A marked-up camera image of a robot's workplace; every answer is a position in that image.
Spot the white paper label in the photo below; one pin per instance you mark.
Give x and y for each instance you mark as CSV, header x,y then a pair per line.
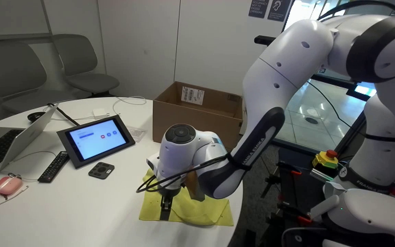
x,y
136,133

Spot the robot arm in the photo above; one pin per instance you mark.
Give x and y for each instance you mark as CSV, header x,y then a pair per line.
x,y
286,68

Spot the black tablet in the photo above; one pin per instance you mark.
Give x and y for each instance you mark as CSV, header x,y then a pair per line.
x,y
96,139

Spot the white charger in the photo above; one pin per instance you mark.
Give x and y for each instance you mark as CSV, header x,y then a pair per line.
x,y
100,113

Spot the black round puck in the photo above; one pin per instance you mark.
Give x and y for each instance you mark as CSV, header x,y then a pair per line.
x,y
35,116

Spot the row of dark wall signs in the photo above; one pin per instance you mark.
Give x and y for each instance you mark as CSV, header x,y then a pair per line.
x,y
269,8

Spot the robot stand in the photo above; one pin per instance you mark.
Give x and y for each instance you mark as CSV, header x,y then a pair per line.
x,y
297,192

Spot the pink earbuds case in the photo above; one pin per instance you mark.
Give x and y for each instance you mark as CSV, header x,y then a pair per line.
x,y
7,185

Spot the yellow red emergency stop button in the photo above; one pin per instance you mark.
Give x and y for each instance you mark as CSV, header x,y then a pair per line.
x,y
325,160

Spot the camera on mount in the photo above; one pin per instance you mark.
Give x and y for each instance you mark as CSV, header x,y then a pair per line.
x,y
264,40

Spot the long black remote control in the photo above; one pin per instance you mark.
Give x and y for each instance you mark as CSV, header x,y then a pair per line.
x,y
53,167

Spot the small black button pad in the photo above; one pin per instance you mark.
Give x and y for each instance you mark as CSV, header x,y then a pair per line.
x,y
101,170

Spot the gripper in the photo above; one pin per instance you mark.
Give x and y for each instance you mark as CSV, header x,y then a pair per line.
x,y
170,190

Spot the yellow towel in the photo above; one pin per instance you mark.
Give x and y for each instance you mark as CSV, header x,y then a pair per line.
x,y
197,212

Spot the cardboard box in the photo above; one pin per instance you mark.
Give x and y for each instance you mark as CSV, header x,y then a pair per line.
x,y
190,118

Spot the row of grey chairs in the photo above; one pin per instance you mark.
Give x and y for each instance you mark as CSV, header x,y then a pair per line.
x,y
15,72

